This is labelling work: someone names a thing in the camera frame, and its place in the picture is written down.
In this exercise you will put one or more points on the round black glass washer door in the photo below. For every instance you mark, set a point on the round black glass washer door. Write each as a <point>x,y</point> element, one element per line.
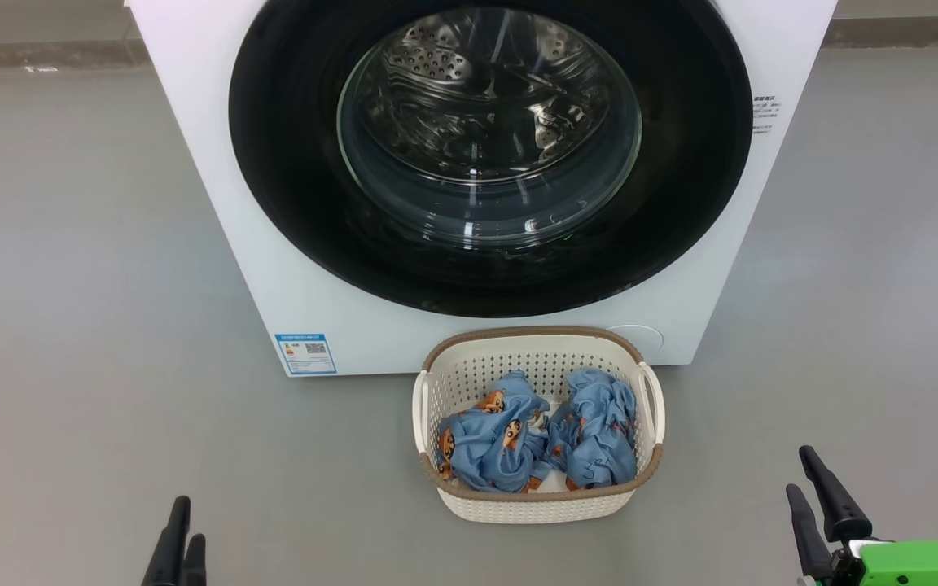
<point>290,163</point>

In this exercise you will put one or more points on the blue energy label sticker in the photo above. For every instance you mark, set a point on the blue energy label sticker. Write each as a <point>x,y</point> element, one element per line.
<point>306,354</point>

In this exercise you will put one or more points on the round white filter cover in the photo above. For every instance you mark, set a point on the round white filter cover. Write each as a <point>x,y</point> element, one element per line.
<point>640,338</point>

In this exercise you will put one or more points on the white front-load washing machine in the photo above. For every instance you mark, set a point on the white front-load washing machine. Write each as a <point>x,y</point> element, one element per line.
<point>192,163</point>

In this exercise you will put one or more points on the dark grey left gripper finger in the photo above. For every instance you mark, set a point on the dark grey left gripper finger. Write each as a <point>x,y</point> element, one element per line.
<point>169,553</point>
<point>195,566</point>

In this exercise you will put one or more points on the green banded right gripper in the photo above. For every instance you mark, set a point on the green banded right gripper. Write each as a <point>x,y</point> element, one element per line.
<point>909,566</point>

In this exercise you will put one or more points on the blue cartoon print garment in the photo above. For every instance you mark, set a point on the blue cartoon print garment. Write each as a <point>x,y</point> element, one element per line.
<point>595,431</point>
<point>485,443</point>

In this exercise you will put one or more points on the cream perforated laundry basket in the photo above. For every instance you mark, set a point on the cream perforated laundry basket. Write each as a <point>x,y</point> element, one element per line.
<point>534,509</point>

